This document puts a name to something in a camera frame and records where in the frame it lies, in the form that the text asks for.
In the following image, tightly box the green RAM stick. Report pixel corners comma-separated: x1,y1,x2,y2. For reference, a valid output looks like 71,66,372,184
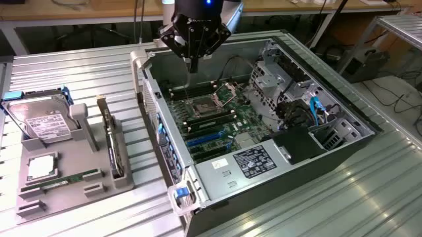
20,169,100,193

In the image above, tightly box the black wire bundle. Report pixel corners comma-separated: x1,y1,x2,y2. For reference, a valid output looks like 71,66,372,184
277,100,314,127

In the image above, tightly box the open black PC case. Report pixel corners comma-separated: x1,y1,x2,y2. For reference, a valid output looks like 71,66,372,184
130,29,385,237

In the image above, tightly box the blue expansion slot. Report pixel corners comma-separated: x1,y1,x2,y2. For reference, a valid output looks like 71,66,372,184
186,132,229,147

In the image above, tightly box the perforated metal disk bay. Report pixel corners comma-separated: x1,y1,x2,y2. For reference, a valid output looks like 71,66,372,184
310,118,364,152

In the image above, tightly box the black plastic shroud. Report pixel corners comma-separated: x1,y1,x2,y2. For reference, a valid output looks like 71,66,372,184
273,127,329,165

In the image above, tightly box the metal socket cover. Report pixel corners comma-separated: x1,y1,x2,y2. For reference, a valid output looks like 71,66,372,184
213,82,239,106

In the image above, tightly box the black hanging cable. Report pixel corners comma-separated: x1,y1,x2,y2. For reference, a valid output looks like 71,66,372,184
309,0,350,48

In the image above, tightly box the wooden desk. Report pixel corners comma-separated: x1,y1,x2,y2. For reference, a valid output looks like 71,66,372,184
0,0,417,28

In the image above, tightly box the silver chipset heatsink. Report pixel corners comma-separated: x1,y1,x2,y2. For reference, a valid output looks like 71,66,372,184
235,134,257,149

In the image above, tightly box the hard disk with blue carrier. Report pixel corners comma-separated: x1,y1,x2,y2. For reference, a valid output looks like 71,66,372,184
0,85,75,145

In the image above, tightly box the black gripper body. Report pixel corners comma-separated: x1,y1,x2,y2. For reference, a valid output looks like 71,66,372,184
174,0,225,32

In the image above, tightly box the black box device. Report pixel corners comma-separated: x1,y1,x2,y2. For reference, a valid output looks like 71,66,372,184
342,49,390,83

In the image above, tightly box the black graphics card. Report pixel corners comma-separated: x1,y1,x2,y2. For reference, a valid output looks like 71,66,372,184
96,95,125,180

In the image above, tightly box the silver disk bay cage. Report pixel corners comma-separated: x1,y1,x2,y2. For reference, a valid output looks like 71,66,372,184
249,60,289,100

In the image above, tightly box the grey hanging cable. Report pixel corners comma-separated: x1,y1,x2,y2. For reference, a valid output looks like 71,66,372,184
133,0,147,44

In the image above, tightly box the grey parts rack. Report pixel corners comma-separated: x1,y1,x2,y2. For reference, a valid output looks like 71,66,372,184
15,102,137,225

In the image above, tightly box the black arched wire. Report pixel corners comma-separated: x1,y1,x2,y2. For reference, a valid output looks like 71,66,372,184
222,55,255,82

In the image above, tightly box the black office chair base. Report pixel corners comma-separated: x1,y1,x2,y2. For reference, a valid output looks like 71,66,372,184
54,23,131,48

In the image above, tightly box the black expansion slot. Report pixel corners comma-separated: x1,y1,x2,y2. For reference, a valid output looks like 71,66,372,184
191,145,233,159

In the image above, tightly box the blue data wire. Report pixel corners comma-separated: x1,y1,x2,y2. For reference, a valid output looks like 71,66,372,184
309,95,326,127

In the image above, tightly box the black loose cable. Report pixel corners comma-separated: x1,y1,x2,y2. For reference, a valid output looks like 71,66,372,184
362,80,422,115

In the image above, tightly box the grey power supply unit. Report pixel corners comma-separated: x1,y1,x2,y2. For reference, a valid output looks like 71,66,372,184
194,139,293,202

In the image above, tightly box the green motherboard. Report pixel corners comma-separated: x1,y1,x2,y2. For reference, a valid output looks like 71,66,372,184
166,81,278,165

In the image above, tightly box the silver CPU chip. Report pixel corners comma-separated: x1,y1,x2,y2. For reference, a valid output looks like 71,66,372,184
28,157,55,180

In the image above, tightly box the metal slat side table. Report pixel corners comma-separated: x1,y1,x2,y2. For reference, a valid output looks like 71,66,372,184
336,15,422,75

